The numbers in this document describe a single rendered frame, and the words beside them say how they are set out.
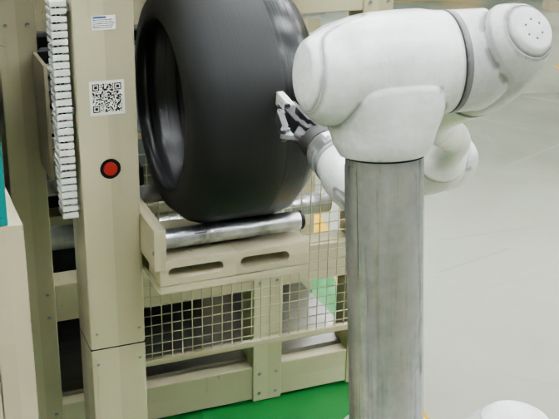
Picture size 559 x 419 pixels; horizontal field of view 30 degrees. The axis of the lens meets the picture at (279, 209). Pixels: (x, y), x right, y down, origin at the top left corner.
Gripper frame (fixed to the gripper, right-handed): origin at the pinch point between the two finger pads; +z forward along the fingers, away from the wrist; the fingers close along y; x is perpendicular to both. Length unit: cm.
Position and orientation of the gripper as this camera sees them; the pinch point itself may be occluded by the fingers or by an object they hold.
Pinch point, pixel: (285, 105)
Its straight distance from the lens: 213.2
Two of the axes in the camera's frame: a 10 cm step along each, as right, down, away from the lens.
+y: -9.3, 1.3, -3.6
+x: -0.8, 8.6, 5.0
